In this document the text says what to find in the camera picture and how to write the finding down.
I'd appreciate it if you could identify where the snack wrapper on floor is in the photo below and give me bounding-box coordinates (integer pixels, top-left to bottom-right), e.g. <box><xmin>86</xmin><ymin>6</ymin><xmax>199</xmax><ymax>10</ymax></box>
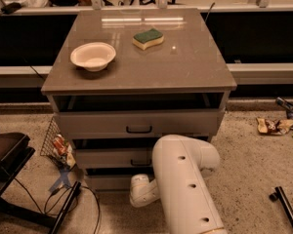
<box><xmin>257</xmin><ymin>118</ymin><xmax>293</xmax><ymax>136</ymax></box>

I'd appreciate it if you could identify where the green yellow sponge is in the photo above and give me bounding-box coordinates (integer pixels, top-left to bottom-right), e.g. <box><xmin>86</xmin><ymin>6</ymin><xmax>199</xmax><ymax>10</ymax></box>
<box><xmin>132</xmin><ymin>28</ymin><xmax>164</xmax><ymax>50</ymax></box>

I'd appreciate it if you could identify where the red soda can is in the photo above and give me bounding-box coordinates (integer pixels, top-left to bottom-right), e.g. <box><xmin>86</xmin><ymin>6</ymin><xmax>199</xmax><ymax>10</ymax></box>
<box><xmin>53</xmin><ymin>136</ymin><xmax>67</xmax><ymax>155</ymax></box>

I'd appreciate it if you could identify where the blue snack bag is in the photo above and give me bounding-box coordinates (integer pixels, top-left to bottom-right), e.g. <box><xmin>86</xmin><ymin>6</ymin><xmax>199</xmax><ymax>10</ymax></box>
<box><xmin>275</xmin><ymin>97</ymin><xmax>293</xmax><ymax>120</ymax></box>

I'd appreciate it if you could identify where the black tray stand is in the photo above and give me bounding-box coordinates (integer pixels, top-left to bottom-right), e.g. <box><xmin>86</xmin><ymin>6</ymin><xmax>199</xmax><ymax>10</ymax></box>
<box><xmin>0</xmin><ymin>133</ymin><xmax>55</xmax><ymax>228</ymax></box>

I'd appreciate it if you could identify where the wire mesh basket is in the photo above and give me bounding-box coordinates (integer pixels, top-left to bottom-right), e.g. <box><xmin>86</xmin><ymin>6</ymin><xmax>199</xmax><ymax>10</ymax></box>
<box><xmin>40</xmin><ymin>119</ymin><xmax>75</xmax><ymax>171</ymax></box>

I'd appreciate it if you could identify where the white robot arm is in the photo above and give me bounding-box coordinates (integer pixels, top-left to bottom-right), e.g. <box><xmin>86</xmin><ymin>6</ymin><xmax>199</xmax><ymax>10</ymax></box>
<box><xmin>130</xmin><ymin>135</ymin><xmax>228</xmax><ymax>234</ymax></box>

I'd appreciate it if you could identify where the black floor bar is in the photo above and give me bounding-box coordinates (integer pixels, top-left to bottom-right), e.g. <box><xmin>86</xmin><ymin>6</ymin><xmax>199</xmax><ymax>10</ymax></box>
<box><xmin>269</xmin><ymin>186</ymin><xmax>293</xmax><ymax>228</ymax></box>
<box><xmin>48</xmin><ymin>181</ymin><xmax>81</xmax><ymax>234</ymax></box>

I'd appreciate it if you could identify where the black cable on floor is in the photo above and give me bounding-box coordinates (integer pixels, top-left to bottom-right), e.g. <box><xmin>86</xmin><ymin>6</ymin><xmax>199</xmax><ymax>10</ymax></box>
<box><xmin>13</xmin><ymin>175</ymin><xmax>103</xmax><ymax>234</ymax></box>

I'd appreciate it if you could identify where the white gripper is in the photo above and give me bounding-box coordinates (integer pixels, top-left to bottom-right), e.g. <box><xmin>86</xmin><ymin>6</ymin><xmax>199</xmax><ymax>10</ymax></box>
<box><xmin>130</xmin><ymin>174</ymin><xmax>160</xmax><ymax>208</ymax></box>

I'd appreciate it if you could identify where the black floor bar right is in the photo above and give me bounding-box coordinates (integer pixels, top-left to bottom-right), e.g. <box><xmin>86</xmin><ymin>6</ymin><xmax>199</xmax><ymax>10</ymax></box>
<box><xmin>269</xmin><ymin>186</ymin><xmax>293</xmax><ymax>228</ymax></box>

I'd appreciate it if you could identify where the grey drawer cabinet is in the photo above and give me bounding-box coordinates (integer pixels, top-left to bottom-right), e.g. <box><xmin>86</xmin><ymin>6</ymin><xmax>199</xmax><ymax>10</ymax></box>
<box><xmin>41</xmin><ymin>7</ymin><xmax>238</xmax><ymax>193</ymax></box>

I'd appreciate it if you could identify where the black floor bar left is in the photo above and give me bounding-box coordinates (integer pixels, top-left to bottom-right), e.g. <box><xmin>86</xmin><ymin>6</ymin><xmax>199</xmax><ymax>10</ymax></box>
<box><xmin>48</xmin><ymin>181</ymin><xmax>81</xmax><ymax>234</ymax></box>

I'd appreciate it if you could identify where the white paper bowl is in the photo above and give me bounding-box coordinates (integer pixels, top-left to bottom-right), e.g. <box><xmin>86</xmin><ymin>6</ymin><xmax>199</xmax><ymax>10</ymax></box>
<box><xmin>70</xmin><ymin>42</ymin><xmax>116</xmax><ymax>72</ymax></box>

